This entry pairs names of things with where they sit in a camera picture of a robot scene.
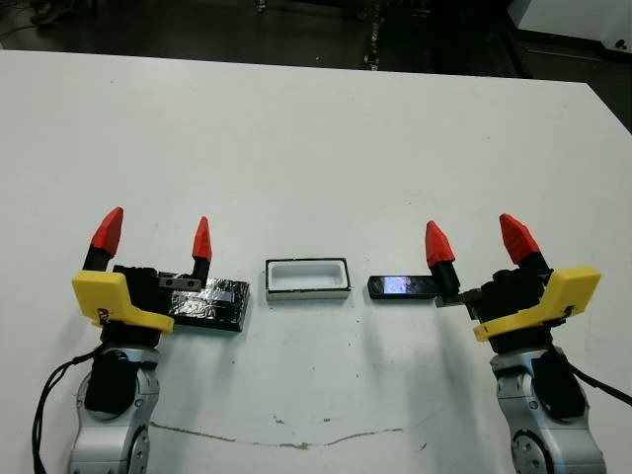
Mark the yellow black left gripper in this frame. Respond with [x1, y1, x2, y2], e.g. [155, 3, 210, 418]
[71, 206, 213, 350]

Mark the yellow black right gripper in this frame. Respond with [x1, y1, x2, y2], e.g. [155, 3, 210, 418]
[425, 212, 602, 355]

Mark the slim black camera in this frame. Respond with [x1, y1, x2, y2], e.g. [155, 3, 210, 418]
[367, 274, 441, 301]

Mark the black camera box lid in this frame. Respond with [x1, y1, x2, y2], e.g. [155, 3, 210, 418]
[165, 275, 254, 335]

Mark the dark metal stand pole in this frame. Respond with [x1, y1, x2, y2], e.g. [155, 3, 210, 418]
[363, 0, 386, 68]

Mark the white cabinet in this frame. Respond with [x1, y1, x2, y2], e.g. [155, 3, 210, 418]
[508, 0, 632, 51]

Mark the white camera box base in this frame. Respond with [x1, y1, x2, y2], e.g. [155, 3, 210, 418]
[264, 256, 356, 303]

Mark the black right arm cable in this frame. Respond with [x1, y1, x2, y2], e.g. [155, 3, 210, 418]
[567, 362, 632, 405]

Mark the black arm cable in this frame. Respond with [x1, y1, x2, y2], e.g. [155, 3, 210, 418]
[31, 345, 108, 474]
[567, 362, 632, 405]

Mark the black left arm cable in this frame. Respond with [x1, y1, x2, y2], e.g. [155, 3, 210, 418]
[31, 345, 108, 474]

